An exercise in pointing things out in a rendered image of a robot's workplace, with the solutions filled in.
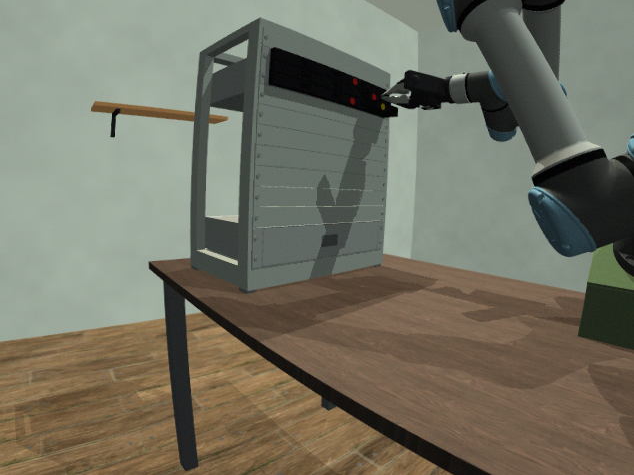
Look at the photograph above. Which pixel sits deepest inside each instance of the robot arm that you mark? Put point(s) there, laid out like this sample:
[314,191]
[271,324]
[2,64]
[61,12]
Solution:
[580,204]

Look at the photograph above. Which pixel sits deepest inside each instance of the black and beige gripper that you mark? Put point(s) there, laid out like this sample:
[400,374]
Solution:
[417,97]

